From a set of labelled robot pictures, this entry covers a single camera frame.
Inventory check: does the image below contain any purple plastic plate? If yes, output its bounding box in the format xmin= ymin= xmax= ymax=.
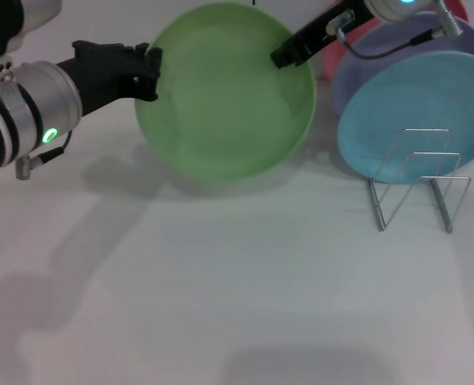
xmin=330 ymin=10 xmax=474 ymax=120

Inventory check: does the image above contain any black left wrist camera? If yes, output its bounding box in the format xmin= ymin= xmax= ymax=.
xmin=0 ymin=0 xmax=63 ymax=55

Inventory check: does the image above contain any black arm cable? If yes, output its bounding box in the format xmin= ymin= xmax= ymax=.
xmin=326 ymin=0 xmax=464 ymax=59
xmin=14 ymin=131 xmax=74 ymax=182

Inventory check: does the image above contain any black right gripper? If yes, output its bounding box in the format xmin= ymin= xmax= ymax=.
xmin=270 ymin=0 xmax=377 ymax=70

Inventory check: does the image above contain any metal wire plate rack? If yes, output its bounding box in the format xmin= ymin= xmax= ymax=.
xmin=367 ymin=128 xmax=472 ymax=233

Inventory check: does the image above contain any green plastic plate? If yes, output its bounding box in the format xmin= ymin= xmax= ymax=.
xmin=134 ymin=2 xmax=316 ymax=180

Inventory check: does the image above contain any teal plastic plate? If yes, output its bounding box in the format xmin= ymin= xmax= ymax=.
xmin=337 ymin=51 xmax=474 ymax=184

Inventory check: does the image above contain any red plastic plate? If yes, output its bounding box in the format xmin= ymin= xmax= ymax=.
xmin=322 ymin=0 xmax=469 ymax=81

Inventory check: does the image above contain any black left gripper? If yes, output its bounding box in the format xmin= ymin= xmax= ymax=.
xmin=55 ymin=39 xmax=164 ymax=118

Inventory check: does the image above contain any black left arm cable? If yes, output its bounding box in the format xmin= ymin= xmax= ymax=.
xmin=14 ymin=131 xmax=74 ymax=182

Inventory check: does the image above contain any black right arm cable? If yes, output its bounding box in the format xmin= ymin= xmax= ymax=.
xmin=326 ymin=0 xmax=464 ymax=59

